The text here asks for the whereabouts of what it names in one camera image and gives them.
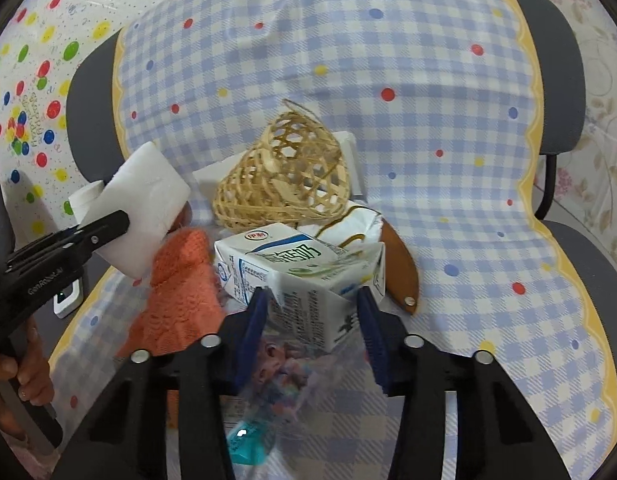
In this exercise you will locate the grey office chair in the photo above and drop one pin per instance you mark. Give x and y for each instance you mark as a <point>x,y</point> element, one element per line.
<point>563,85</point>

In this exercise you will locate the orange knitted cloth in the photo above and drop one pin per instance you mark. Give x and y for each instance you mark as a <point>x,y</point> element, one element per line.
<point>183,290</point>

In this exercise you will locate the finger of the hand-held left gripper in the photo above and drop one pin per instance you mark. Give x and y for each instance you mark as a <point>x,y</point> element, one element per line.
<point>101,232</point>

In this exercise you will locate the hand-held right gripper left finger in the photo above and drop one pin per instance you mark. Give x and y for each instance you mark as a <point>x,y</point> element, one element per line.
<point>252,325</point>

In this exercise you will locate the floral wall sheet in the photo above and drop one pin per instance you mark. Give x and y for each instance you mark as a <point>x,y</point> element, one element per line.
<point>603,110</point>

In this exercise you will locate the teal packet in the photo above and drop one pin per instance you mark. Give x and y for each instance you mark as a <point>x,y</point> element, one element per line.
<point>251,442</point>

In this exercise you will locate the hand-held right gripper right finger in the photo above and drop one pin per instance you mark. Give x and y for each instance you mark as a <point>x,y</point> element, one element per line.
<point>371,325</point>

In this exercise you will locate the white wrapper with gold print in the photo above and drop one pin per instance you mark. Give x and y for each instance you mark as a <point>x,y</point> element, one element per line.
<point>353,225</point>

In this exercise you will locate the polka dot wall sheet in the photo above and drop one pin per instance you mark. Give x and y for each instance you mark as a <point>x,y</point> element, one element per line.
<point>38,60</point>

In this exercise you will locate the white sponge block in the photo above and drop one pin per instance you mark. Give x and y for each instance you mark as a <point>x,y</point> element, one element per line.
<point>143,195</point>

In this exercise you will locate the person's left hand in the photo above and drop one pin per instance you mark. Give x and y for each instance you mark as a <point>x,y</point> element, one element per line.
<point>36,370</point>

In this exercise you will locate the woven bamboo basket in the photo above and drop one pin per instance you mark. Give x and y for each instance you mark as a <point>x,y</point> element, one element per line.
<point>288,185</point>

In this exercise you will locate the blue checked dotted cloth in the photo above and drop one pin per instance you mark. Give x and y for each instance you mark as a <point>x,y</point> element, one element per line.
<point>438,110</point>

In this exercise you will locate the white milk carton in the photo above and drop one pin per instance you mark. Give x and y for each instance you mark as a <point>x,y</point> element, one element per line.
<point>298,280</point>

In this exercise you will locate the white flat box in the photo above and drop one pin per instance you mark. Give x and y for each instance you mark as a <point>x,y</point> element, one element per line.
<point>351,160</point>

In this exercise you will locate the brown leather piece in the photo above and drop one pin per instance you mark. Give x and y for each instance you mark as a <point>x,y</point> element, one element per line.
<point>401,270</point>

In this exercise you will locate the clear plastic bag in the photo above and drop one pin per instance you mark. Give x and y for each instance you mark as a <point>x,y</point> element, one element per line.
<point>308,410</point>

